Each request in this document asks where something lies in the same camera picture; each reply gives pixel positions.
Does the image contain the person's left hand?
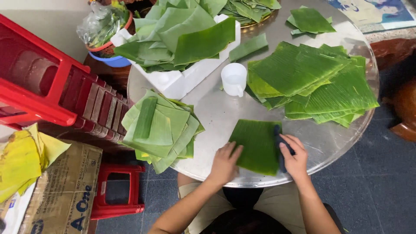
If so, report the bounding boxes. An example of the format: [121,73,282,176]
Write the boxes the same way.
[209,141,244,186]

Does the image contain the person's right hand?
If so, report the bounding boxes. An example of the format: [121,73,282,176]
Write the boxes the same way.
[278,133,309,183]

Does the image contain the dark blue wiping cloth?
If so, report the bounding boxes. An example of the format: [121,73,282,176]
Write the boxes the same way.
[274,125,296,174]

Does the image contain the dark green banana leaf piece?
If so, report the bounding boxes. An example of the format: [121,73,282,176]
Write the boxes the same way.
[228,119,283,176]

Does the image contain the person's beige shorts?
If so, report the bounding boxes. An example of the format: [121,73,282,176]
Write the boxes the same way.
[178,181,307,234]

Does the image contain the stack of pale banana leaves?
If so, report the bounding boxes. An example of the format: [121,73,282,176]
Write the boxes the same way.
[121,89,205,174]

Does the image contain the pile of dark banana leaves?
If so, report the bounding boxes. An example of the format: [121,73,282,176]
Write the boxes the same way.
[246,41,380,128]

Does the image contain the white plastic cup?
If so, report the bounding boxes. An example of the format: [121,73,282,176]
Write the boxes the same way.
[221,63,247,98]

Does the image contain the white foam box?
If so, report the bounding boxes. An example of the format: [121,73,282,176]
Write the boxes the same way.
[110,14,241,100]

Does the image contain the brown wooden furniture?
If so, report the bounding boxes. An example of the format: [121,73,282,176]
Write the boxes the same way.
[370,38,416,142]

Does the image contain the narrow banana leaf strip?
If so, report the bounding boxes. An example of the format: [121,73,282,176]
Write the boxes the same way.
[228,33,269,63]

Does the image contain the small red plastic stool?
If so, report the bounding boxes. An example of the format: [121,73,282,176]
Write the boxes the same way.
[91,163,146,221]

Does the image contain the heap of leaves in box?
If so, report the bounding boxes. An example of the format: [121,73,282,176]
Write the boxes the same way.
[113,0,236,73]

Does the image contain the dark red ribbed plastic chair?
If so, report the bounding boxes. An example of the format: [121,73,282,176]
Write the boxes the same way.
[39,66,131,144]

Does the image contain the small folded banana leaves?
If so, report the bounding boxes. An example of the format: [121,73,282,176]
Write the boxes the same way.
[286,5,337,36]

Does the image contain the blue plastic basin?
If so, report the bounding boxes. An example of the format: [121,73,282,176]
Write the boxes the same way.
[88,51,132,68]

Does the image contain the round tray of leaves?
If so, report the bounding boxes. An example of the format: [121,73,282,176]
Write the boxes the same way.
[218,0,282,28]

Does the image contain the brown cardboard box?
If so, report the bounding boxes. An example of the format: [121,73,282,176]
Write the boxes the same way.
[18,140,103,234]

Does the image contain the blue patterned floor mat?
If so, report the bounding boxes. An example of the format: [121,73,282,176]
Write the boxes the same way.
[326,0,416,34]

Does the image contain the red plastic basket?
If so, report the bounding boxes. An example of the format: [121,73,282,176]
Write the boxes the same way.
[85,11,134,58]

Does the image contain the clear plastic bag of scraps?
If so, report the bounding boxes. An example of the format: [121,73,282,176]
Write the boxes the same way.
[76,1,131,49]

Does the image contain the large red plastic stool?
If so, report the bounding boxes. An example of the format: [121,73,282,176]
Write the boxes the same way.
[0,14,91,128]

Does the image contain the yellowed banana leaves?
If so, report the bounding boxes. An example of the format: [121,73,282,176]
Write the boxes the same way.
[0,122,72,204]

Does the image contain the white printed sack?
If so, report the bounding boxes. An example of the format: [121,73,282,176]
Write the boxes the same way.
[0,182,36,234]

